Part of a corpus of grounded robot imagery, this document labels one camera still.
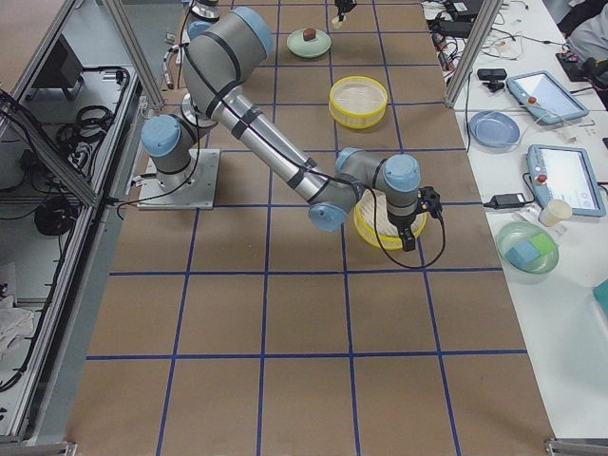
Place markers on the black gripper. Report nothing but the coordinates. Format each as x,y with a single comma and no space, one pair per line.
345,6
400,223

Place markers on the cream white bun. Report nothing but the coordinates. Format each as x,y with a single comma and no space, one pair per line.
336,23

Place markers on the yellow bamboo steamer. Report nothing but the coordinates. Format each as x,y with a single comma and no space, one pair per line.
358,102
371,221

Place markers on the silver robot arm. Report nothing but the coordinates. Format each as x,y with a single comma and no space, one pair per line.
215,65
208,10

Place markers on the green plate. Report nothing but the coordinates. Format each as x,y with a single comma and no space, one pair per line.
309,50

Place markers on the brown bun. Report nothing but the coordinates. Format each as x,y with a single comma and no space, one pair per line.
309,34

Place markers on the black power adapter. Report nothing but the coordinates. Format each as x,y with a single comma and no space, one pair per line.
506,201

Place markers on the green bowl with sponges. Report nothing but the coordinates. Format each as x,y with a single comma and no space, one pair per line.
528,251

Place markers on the blue plate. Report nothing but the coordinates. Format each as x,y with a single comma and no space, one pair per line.
494,130

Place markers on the paper cup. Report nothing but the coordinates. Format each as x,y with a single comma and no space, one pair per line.
555,211

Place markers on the black webcam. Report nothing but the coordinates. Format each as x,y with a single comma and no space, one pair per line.
492,78

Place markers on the near blue teach pendant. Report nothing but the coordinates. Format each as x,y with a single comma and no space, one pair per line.
565,173

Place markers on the blue teach pendant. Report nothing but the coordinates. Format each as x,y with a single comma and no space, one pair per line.
565,173
545,98

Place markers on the far blue teach pendant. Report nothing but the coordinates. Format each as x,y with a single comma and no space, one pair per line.
545,98

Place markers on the crumpled white cloth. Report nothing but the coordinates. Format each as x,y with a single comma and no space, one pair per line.
17,321

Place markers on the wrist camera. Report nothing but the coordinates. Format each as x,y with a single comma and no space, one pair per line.
429,201

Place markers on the aluminium frame post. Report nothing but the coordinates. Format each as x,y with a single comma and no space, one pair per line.
480,29

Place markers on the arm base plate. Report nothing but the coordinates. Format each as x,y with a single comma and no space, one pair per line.
193,188

